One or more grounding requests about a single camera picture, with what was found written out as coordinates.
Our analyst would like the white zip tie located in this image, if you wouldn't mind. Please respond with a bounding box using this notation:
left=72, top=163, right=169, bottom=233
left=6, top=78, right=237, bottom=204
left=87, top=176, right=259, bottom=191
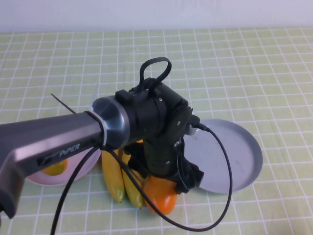
left=90, top=82, right=110, bottom=149

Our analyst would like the green checked tablecloth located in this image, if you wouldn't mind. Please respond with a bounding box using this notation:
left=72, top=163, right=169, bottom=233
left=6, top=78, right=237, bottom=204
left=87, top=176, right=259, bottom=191
left=0, top=27, right=313, bottom=235

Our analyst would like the grey-blue round plate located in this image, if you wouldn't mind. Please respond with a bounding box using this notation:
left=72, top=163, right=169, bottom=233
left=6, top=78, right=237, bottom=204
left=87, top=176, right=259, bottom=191
left=182, top=118, right=264, bottom=195

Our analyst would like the thin black zip tie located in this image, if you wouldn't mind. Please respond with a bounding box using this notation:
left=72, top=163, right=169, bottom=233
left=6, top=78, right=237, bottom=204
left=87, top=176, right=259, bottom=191
left=50, top=93, right=105, bottom=149

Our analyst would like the orange mango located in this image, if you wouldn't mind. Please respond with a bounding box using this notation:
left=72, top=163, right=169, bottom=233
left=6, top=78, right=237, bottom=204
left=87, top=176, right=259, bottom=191
left=143, top=175, right=178, bottom=215

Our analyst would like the yellow mango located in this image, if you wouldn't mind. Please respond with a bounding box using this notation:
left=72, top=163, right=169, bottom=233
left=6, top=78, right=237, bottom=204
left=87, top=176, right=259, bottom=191
left=40, top=159, right=68, bottom=176

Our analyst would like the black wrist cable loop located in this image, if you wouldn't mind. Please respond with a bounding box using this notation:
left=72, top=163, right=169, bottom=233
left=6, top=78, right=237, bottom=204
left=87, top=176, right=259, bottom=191
left=139, top=56, right=172, bottom=86

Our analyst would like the yellow plastic banana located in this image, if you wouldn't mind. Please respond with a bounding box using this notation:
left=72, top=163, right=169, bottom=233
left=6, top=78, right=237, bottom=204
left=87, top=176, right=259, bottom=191
left=121, top=149, right=145, bottom=210
left=101, top=146, right=126, bottom=203

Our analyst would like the black camera cable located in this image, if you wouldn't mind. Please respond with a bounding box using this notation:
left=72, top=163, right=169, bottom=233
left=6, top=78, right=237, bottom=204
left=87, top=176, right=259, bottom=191
left=50, top=117, right=233, bottom=235

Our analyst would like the pink round plate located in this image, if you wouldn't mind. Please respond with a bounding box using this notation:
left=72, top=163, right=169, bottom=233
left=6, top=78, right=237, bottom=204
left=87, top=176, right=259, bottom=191
left=25, top=146, right=102, bottom=188

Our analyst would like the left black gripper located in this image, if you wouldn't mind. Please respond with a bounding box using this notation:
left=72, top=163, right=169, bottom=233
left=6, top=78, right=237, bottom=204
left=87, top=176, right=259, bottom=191
left=123, top=135, right=205, bottom=195

